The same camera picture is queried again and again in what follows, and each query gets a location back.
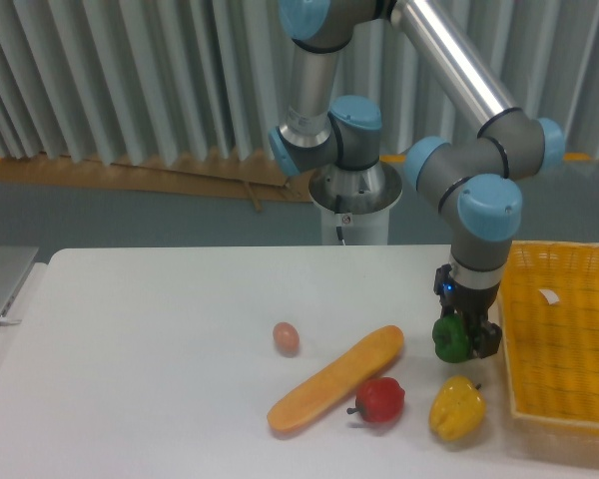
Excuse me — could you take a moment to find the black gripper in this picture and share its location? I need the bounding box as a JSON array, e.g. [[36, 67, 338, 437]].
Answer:
[[433, 265, 502, 359]]

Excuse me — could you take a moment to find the green bell pepper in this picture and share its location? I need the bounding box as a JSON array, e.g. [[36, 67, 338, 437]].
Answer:
[[432, 313, 471, 363]]

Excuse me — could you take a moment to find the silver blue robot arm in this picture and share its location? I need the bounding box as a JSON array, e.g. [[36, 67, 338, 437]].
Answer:
[[269, 1, 565, 363]]

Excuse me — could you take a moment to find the yellow bell pepper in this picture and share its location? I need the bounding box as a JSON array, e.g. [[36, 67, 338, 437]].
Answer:
[[428, 375, 486, 442]]

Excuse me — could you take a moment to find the white label in basket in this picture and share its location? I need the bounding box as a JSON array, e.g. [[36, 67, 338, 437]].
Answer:
[[538, 288, 560, 305]]

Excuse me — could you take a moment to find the yellow woven basket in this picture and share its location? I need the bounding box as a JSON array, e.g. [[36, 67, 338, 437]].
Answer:
[[498, 241, 599, 436]]

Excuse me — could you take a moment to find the red bell pepper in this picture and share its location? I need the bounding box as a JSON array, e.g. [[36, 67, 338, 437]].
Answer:
[[346, 377, 405, 424]]

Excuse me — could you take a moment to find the orange baguette bread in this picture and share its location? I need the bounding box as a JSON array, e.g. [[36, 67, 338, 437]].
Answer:
[[267, 325, 404, 434]]

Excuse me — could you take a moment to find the brown egg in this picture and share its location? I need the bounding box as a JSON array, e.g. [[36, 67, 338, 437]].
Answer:
[[273, 322, 300, 355]]

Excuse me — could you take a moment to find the brown cardboard sheet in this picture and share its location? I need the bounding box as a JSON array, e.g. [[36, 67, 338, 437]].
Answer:
[[0, 155, 310, 212]]

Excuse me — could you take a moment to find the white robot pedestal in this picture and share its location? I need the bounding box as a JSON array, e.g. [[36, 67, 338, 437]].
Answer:
[[317, 206, 390, 245]]

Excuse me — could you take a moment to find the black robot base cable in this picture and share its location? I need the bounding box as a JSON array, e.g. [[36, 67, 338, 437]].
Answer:
[[333, 195, 348, 246]]

